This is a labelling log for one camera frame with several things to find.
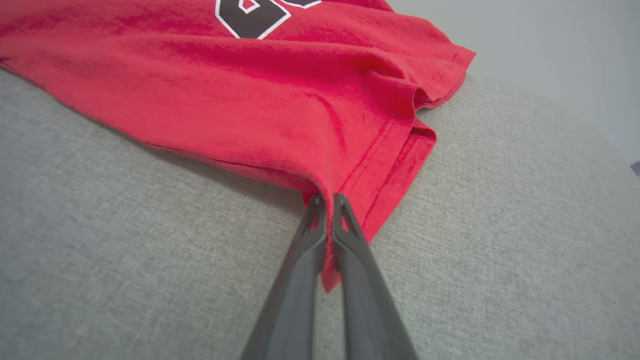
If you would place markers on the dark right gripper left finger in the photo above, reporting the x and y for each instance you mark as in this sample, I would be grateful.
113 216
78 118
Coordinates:
295 290

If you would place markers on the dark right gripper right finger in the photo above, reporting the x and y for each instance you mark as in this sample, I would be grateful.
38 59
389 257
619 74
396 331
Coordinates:
365 290

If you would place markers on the red shorts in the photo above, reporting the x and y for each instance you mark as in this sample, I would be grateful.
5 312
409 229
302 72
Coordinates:
250 100

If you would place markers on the grey fabric sofa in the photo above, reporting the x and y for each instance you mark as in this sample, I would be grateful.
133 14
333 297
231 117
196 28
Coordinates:
125 250

